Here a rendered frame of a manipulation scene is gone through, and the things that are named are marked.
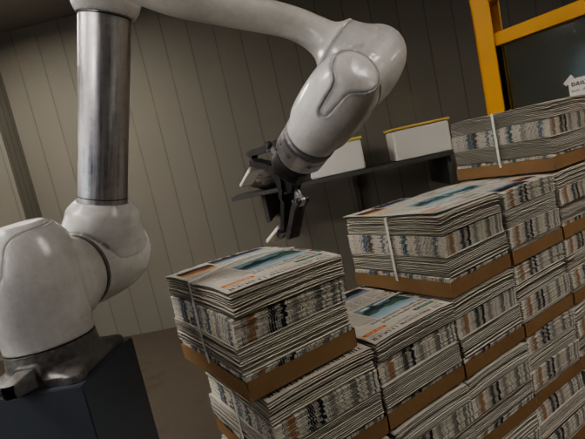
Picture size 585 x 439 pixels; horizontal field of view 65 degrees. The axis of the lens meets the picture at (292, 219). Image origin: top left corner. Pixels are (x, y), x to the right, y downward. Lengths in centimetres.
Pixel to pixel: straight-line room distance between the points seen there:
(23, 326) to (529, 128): 153
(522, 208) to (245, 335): 97
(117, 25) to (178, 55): 330
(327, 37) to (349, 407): 77
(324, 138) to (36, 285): 53
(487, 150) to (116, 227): 133
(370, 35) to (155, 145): 362
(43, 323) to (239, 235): 338
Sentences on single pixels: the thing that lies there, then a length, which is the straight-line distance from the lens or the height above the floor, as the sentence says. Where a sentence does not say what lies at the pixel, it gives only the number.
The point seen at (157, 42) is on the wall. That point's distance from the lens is 439.
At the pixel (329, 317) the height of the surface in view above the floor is 93.
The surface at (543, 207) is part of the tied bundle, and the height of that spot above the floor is 96.
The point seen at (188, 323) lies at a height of 95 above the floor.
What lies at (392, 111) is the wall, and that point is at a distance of 412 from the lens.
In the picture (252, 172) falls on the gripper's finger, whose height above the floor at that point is 127.
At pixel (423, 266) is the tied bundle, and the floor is 92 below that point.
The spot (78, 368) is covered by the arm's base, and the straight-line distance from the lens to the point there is 88.
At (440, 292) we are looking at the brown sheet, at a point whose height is 85.
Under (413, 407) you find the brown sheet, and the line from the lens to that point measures 126.
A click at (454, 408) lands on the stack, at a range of 137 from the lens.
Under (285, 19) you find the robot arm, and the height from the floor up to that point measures 151.
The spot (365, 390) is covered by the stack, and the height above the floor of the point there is 74.
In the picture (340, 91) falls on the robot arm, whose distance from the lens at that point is 64.
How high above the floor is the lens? 128
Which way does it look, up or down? 7 degrees down
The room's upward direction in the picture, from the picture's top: 12 degrees counter-clockwise
